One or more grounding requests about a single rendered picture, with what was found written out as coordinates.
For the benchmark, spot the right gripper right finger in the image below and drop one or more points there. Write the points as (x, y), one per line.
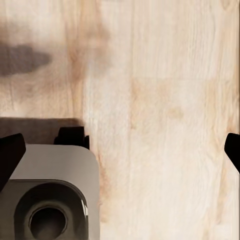
(232, 149)

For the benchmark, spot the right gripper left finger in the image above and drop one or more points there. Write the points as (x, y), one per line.
(12, 150)

